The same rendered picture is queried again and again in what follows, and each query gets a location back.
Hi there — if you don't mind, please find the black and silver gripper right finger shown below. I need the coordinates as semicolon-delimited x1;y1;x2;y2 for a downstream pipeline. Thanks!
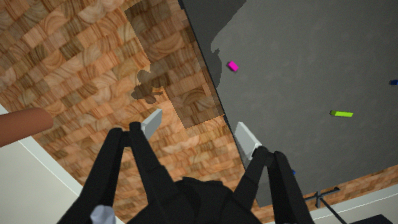
218;122;315;224

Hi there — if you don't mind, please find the small magenta block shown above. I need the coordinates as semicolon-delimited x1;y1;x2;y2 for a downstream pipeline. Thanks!
228;61;238;71

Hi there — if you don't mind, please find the lime green rod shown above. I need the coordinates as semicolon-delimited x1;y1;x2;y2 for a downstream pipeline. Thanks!
331;110;353;117

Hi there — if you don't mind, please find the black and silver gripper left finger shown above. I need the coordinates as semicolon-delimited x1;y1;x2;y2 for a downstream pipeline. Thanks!
56;109;195;224

